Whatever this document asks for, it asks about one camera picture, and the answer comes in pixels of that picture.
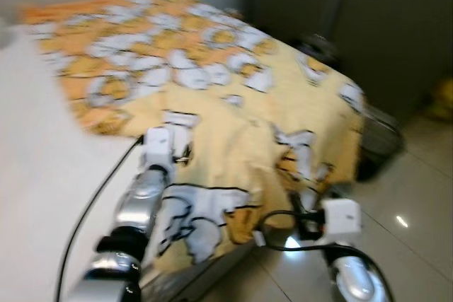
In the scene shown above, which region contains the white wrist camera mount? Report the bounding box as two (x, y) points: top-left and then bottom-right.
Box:
(142, 127), (174, 168)
(322, 199), (362, 238)

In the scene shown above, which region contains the yellow cartoon print blanket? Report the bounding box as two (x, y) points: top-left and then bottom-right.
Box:
(20, 0), (365, 274)

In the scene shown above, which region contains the dark woven basket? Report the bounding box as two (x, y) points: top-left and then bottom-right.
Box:
(354, 104), (408, 181)

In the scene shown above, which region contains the yellow bag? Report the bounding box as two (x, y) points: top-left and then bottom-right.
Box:
(432, 76), (453, 122)

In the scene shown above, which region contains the dark grey wardrobe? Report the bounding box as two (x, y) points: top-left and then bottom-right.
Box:
(244, 0), (453, 122)

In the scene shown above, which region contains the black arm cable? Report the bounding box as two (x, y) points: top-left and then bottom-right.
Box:
(256, 210), (394, 302)
(57, 136), (146, 302)

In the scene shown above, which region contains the white quilted mattress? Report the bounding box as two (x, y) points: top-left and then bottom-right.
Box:
(0, 23), (256, 302)

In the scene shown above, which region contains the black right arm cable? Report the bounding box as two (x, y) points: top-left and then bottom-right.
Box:
(256, 210), (394, 302)

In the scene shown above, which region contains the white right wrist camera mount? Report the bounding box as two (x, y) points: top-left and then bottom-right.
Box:
(322, 199), (362, 238)

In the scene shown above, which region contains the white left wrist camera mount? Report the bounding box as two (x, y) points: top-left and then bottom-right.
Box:
(142, 127), (174, 168)

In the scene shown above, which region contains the black round device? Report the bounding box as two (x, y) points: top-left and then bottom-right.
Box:
(294, 33), (340, 69)

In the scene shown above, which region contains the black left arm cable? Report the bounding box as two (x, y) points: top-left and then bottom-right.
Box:
(57, 136), (146, 302)

